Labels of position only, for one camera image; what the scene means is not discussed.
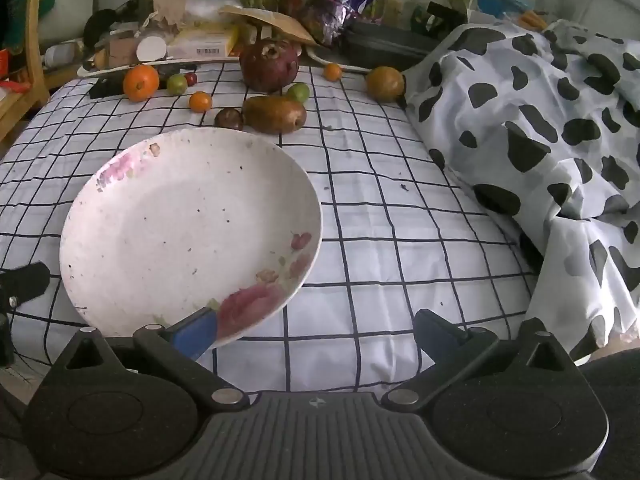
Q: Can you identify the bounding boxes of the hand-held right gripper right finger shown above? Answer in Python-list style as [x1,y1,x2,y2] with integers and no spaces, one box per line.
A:
[381,308,596,413]

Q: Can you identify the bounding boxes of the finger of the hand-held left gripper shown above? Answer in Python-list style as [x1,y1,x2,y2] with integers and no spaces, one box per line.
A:
[0,262,51,311]

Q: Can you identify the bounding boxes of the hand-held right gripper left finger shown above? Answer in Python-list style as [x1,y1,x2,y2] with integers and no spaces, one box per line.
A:
[39,307,251,410]

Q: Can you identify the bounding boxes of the white floral plate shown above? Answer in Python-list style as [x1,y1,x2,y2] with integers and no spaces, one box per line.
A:
[59,127,323,348]

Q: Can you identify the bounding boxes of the dark passion fruit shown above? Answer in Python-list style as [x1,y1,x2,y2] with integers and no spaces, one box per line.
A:
[214,108,245,132]

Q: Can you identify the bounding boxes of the large orange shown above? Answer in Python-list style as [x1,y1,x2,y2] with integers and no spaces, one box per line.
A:
[123,64,161,103]

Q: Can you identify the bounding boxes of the brown oblong fruit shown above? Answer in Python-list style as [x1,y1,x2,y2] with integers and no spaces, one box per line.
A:
[242,95,307,135]

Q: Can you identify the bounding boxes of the checked white bed sheet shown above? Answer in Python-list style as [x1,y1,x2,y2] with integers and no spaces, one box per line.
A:
[0,61,543,397]

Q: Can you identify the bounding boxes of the cow print blanket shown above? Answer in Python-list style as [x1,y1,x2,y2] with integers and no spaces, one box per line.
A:
[400,19,640,361]

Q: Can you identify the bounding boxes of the wooden shelf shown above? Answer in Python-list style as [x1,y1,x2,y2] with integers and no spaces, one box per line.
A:
[0,0,52,147]

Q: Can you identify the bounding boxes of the small cardboard box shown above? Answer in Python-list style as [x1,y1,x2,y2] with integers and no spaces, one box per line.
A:
[107,35,141,67]

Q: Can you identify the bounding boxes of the brownish green round fruit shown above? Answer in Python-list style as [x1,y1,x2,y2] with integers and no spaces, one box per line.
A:
[365,66,406,103]

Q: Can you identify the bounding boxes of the white tray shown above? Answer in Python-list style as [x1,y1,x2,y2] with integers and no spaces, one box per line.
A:
[76,56,242,80]

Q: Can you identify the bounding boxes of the white round jar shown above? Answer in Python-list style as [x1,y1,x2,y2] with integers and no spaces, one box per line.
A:
[135,37,168,63]

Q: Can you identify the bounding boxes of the black round object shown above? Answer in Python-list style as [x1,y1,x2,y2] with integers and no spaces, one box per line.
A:
[82,0,140,49]

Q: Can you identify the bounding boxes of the dark red pomegranate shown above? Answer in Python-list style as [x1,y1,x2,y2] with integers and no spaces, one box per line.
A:
[239,40,302,94]

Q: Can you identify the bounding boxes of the black zip case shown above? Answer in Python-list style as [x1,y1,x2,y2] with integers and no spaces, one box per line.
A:
[339,20,455,72]

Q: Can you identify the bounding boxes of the pale yellow box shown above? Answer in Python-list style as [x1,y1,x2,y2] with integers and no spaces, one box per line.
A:
[167,25,241,59]

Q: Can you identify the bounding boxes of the brown paper bag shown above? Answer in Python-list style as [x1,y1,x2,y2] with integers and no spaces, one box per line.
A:
[149,0,192,27]

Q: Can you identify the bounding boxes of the flat brown cardboard piece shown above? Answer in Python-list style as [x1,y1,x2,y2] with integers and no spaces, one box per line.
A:
[218,5,317,46]

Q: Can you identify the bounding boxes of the white plastic bag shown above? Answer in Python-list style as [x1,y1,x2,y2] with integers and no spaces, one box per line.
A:
[186,0,244,17]

